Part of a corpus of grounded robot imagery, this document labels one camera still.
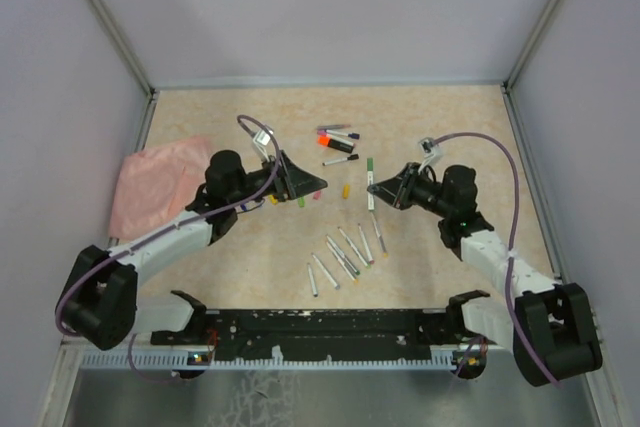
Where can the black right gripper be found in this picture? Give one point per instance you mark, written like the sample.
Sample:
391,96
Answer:
399,189

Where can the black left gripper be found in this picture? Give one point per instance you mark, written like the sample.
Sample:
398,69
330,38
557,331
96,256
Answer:
290,181

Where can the dark green capped marker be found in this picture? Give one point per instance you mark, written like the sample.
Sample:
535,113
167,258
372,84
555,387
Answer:
370,182

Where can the pink capped marker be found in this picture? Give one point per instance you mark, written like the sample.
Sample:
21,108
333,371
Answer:
368,254

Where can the yellow capped white marker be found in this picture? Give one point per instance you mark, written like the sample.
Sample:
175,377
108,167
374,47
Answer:
342,263

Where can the light green capped marker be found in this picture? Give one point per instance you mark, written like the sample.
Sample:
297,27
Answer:
353,246

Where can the grey blue capped marker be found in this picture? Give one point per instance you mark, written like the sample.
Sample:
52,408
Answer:
326,271

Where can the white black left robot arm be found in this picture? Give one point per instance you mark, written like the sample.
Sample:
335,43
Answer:
100,302

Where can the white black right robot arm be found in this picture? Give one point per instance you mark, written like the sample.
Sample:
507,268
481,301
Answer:
547,325

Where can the grey purple pen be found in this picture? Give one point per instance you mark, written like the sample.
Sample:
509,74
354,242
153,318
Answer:
333,126

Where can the black capped white marker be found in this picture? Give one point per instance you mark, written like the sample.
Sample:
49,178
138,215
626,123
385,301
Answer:
349,158

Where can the orange highlighter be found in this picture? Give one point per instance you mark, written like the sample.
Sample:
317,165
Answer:
335,144

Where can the blue tipped white marker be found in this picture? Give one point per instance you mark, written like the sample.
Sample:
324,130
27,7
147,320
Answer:
340,134

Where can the pink cloth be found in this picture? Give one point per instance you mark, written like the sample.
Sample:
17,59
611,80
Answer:
155,184

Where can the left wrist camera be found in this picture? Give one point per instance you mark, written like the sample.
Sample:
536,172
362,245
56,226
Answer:
260,141

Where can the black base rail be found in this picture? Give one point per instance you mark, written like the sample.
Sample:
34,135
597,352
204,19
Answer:
358,335

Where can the aluminium frame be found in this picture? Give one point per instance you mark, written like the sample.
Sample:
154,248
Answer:
513,89

